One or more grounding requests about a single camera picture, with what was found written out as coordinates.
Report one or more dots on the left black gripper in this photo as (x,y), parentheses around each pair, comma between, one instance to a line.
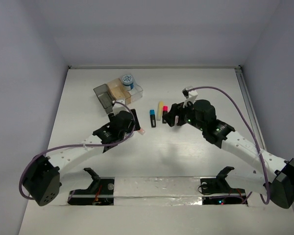
(135,120)

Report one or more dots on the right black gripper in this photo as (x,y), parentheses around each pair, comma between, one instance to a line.
(180,110)

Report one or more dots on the blue white slime jar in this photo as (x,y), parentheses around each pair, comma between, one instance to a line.
(128,82)

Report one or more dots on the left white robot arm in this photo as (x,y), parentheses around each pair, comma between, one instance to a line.
(41,178)

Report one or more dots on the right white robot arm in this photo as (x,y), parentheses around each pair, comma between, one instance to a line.
(275,175)

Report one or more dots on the pink cap black highlighter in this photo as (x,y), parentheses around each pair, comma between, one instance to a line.
(164,111)

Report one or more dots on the yellow pastel highlighter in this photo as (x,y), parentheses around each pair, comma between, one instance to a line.
(159,110)

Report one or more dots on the blue cap black highlighter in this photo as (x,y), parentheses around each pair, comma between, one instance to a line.
(152,118)

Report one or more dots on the orange pastel highlighter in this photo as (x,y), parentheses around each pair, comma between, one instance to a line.
(141,131)

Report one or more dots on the clear plastic bin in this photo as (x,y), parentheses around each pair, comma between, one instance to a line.
(137,92)

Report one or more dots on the amber translucent bin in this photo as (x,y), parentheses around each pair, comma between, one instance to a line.
(118,91)

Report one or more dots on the grey translucent bin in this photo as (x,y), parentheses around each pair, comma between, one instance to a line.
(105,97)

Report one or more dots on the silver tape strip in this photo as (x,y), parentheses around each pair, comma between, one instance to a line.
(157,191)

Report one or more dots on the white foam front board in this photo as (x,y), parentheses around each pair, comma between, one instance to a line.
(157,220)

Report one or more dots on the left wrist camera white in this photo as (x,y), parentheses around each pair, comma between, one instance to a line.
(118,106)

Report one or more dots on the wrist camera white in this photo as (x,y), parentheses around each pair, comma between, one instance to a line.
(190,94)
(118,106)

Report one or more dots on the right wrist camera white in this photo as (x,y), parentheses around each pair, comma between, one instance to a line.
(190,94)

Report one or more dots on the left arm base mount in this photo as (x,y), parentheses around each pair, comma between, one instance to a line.
(100,192)

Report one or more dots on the aluminium rail right edge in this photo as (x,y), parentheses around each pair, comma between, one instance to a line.
(250,110)

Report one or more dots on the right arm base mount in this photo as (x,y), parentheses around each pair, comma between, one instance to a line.
(216,190)

